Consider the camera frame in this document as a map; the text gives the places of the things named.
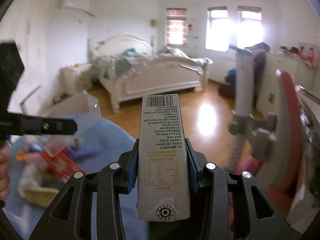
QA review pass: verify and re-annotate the grey milk carton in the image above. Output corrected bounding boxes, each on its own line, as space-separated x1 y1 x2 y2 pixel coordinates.
137 94 190 222

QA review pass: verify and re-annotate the red milk box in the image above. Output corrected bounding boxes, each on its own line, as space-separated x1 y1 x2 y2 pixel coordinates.
41 151 87 183

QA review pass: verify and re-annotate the person's left hand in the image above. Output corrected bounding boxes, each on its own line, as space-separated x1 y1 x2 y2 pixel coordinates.
0 141 10 201

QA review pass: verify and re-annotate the purple white pump bottle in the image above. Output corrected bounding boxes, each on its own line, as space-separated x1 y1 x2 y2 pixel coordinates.
62 146 102 161

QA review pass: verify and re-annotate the clear plastic bag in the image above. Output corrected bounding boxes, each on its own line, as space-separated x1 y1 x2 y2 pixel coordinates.
31 91 101 157

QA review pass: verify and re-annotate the pink grey desk chair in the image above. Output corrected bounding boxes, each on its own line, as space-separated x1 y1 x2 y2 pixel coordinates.
226 45 303 216

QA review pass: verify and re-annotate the white nightstand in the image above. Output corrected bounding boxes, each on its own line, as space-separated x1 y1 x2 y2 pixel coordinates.
60 63 93 95

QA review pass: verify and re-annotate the pile of dark clothes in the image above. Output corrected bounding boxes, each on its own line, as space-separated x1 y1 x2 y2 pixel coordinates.
218 68 236 100

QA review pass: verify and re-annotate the white wooden bed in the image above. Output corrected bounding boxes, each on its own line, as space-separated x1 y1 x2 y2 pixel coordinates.
88 35 212 113

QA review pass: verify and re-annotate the framed child photo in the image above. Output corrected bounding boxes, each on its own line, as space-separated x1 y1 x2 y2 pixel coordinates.
298 42 319 71

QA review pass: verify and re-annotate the white wall air conditioner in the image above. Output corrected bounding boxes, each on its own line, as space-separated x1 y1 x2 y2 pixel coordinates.
61 0 91 11

